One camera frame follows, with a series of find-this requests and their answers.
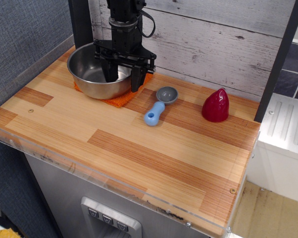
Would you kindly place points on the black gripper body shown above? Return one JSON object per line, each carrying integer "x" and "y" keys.
{"x": 125, "y": 47}

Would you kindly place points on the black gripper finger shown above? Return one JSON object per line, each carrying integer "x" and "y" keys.
{"x": 138, "y": 75}
{"x": 110, "y": 70}

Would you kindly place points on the stainless steel pot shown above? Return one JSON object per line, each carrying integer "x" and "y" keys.
{"x": 88, "y": 75}

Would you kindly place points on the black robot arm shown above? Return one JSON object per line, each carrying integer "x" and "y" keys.
{"x": 128, "y": 10}

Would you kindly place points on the orange folded cloth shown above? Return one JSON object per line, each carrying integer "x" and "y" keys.
{"x": 125, "y": 98}

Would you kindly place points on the blue grey measuring scoop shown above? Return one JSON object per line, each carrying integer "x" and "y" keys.
{"x": 165, "y": 96}

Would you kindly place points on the red strawberry-shaped toy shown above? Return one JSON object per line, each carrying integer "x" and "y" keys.
{"x": 216, "y": 106}

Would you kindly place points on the clear acrylic table guard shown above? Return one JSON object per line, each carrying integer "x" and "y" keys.
{"x": 129, "y": 228}

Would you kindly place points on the grey cabinet with button panel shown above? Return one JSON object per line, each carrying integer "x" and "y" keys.
{"x": 82, "y": 209}

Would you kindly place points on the white ribbed box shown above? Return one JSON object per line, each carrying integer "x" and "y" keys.
{"x": 274, "y": 162}

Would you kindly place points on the yellow object at corner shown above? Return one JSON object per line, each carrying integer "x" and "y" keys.
{"x": 9, "y": 233}

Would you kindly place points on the dark left frame post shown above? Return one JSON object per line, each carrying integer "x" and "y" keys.
{"x": 81, "y": 22}

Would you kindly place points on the dark frame post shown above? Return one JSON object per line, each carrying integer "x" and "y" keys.
{"x": 81, "y": 22}
{"x": 278, "y": 63}

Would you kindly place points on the dark right frame post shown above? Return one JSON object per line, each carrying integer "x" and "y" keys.
{"x": 278, "y": 63}

